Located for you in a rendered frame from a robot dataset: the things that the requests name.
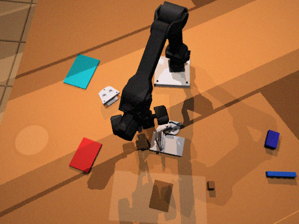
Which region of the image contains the teal flat rectangular plate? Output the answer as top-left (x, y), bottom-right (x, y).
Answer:
top-left (63, 54), bottom-right (100, 90)

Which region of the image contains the blue rectangular block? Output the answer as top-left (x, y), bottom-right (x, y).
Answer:
top-left (265, 130), bottom-right (280, 149)

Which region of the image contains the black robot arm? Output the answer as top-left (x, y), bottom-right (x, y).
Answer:
top-left (114, 1), bottom-right (191, 141)

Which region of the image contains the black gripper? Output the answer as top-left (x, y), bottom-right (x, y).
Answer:
top-left (110, 105), bottom-right (169, 135)

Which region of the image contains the blue flat bar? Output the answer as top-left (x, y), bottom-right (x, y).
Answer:
top-left (266, 171), bottom-right (297, 177)

